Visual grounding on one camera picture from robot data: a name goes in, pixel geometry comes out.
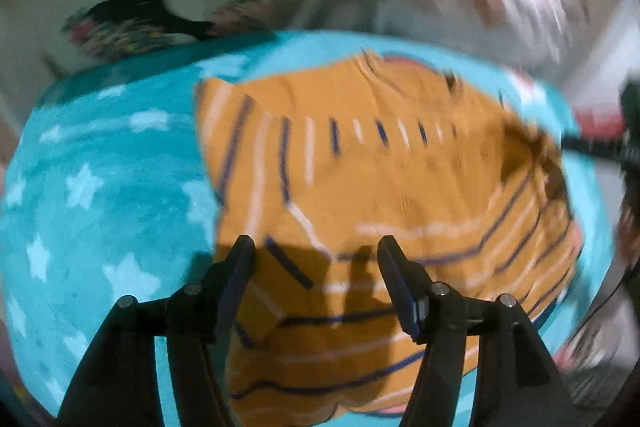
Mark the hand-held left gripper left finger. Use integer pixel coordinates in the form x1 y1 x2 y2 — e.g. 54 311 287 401
56 235 257 427

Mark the orange striped small sweater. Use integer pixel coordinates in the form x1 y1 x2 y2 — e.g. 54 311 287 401
194 49 585 424

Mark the dark patterned cloth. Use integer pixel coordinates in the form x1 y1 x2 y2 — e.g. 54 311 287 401
60 0 273 60

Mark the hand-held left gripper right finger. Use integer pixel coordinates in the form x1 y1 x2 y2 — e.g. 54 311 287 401
377 235 587 427

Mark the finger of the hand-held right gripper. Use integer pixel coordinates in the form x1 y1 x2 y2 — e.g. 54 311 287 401
561 134 626 164

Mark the turquoise star print blanket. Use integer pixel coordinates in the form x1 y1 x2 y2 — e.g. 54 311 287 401
0 29 616 423

